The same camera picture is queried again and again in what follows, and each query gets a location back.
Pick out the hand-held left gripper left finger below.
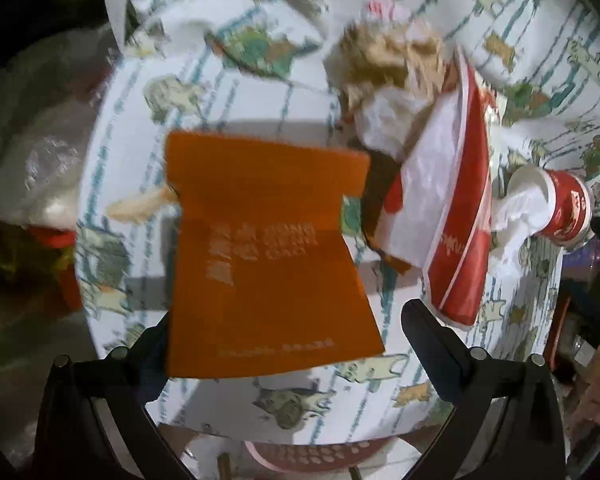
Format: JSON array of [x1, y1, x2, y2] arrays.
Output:
[[32, 310, 191, 480]]

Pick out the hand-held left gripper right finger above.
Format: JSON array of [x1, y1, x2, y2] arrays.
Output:
[[401, 299, 568, 480]]

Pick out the red paper cup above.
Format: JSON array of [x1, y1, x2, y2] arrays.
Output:
[[505, 167, 593, 248]]

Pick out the red trash bin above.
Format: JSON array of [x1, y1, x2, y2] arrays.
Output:
[[27, 225, 86, 311]]

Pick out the orange paper packet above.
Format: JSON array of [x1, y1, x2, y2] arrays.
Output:
[[164, 131, 387, 379]]

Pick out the clear plastic trash bag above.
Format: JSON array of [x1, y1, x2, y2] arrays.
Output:
[[0, 30, 111, 231]]

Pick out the stained tissue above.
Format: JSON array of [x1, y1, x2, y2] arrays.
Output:
[[330, 0, 451, 111]]

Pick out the purple plastic container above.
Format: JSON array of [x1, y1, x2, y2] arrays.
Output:
[[562, 237, 600, 286]]

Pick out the white tissue wad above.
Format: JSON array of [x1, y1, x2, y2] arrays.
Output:
[[490, 185, 551, 241]]

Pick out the red and white paper bag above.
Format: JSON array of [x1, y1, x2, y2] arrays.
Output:
[[362, 45, 496, 331]]

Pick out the pink plastic stool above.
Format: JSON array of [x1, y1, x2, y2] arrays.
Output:
[[242, 435, 406, 480]]

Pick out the crumpled white tissue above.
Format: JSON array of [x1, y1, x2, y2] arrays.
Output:
[[355, 87, 433, 153]]

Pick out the animal print tablecloth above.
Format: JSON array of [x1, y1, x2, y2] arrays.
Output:
[[75, 0, 600, 441]]

